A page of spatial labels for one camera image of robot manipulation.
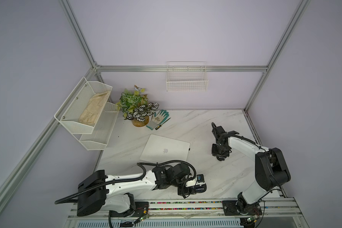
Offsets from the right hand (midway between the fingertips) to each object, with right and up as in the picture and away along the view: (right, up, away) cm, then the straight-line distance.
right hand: (217, 156), depth 90 cm
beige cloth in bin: (-75, +27, -14) cm, 81 cm away
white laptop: (-38, +3, +6) cm, 38 cm away
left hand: (-19, -12, -17) cm, 28 cm away
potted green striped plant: (-53, +32, -3) cm, 62 cm away
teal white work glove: (-41, +24, +21) cm, 53 cm away
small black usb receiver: (-18, +4, +5) cm, 19 cm away
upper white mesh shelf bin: (-82, +32, -14) cm, 89 cm away
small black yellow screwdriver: (-40, +19, +18) cm, 48 cm away
